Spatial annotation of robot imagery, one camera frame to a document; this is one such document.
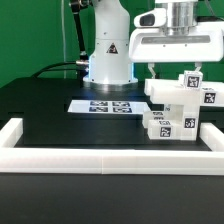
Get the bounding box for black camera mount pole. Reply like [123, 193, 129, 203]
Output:
[69, 0, 88, 60]

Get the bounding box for black cables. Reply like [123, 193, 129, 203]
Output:
[31, 61, 84, 79]

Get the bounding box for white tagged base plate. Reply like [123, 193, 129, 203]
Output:
[68, 100, 150, 115]

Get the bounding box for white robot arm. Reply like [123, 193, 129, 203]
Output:
[83, 0, 224, 90]

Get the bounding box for white chair back frame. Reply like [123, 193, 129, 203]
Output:
[144, 75, 217, 106]

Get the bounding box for white chair seat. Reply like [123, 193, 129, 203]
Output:
[164, 104, 200, 141]

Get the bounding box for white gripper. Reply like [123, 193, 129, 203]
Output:
[129, 24, 224, 79]

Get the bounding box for white U-shaped fence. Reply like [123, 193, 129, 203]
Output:
[0, 118, 224, 176]

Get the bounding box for white hanging cable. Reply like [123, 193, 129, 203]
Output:
[60, 0, 67, 80]

